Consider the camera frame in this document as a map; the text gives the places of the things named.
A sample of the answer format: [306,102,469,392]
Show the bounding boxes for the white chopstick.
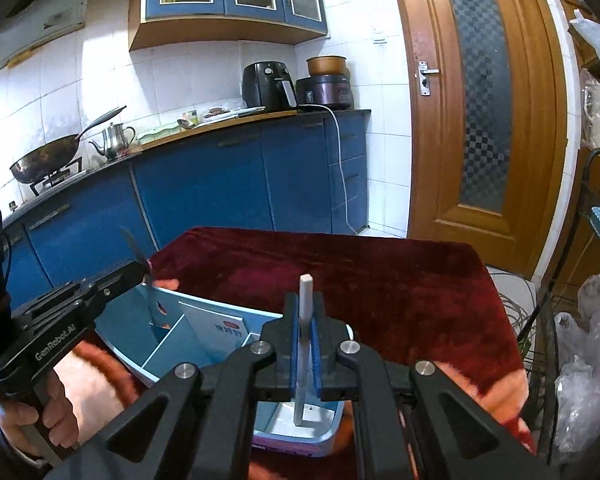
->
[294,274,314,426]

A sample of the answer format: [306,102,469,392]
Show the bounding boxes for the blue lower kitchen cabinets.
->
[4,110,370,306]

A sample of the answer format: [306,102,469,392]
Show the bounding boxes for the left hand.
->
[0,370,79,458]

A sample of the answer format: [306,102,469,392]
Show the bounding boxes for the light blue utensil box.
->
[96,285,352,457]

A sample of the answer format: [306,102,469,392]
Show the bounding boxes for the red and peach plush blanket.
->
[52,228,547,479]

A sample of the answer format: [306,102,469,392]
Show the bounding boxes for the black wok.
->
[10,105,125,184]

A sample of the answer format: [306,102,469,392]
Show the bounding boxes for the gas stove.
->
[29,156,83,196]

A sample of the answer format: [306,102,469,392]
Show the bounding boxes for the steel teapot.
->
[90,122,136,162]

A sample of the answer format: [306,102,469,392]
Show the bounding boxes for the clear plastic bags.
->
[554,273,600,457]

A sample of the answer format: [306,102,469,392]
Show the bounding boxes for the black metal rack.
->
[522,146,600,466]

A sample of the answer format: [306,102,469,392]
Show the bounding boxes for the dark rice cooker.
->
[296,74,354,110]

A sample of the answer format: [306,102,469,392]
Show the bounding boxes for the black air fryer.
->
[242,61,298,112]

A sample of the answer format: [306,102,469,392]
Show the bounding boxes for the brown pot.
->
[306,55,349,76]

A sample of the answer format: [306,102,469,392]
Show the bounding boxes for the brown wooden door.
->
[398,0,567,276]

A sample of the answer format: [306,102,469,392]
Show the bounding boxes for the white power cable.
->
[296,103,361,238]

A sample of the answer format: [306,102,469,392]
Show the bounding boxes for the silver door handle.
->
[417,61,440,96]

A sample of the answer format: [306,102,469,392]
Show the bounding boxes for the blue upper wall cabinet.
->
[128,0,328,51]

